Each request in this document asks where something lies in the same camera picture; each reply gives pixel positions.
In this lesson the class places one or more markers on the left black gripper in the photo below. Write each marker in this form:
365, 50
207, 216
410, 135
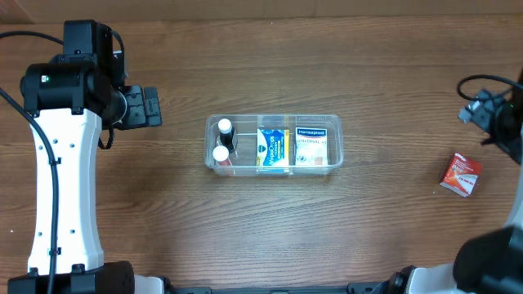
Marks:
151, 106

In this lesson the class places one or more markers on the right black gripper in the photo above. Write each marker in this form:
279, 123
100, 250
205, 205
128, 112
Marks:
484, 109

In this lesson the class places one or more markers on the red medicine box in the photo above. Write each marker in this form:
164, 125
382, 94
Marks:
461, 174

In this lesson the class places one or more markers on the black bottle white cap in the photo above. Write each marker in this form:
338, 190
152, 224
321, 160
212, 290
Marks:
227, 135

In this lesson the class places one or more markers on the orange bottle white cap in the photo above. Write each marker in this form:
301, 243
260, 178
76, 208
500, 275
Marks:
221, 155

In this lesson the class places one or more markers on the blue Vicks VapoDrops box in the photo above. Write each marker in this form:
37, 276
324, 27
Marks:
273, 147

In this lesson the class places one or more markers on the white Hansaplast plaster box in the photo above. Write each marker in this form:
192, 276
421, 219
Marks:
311, 146

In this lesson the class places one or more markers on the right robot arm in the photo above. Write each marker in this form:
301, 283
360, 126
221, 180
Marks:
491, 263

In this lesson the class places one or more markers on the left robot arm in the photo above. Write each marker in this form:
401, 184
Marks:
68, 105

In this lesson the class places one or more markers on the clear plastic container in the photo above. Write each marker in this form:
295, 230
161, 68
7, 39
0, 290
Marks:
244, 159

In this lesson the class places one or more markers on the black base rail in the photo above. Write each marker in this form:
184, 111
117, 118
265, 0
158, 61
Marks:
278, 290

